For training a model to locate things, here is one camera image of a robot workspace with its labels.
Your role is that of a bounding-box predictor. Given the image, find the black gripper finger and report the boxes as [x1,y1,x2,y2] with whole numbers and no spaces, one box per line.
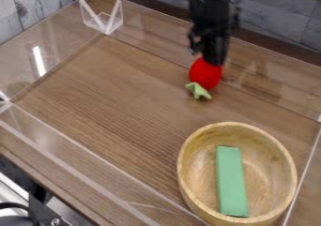
[202,38,230,67]

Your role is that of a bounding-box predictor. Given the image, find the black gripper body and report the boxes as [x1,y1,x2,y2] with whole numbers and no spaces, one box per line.
[188,0,238,49]

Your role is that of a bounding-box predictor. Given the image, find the red felt fruit green leaf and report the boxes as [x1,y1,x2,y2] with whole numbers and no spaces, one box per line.
[186,57,222,99]

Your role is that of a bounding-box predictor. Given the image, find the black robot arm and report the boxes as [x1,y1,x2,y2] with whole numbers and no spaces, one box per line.
[188,0,244,67]

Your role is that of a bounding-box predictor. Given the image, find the wooden oval bowl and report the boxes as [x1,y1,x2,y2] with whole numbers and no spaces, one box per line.
[177,122,297,226]

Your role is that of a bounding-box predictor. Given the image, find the green rectangular block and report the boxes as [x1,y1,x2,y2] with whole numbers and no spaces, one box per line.
[216,146,251,218]

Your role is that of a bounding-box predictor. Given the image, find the clear acrylic tray enclosure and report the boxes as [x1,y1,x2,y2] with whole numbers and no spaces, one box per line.
[0,0,321,226]

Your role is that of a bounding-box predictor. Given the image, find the black clamp with cable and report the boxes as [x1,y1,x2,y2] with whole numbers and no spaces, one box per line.
[0,195,70,226]

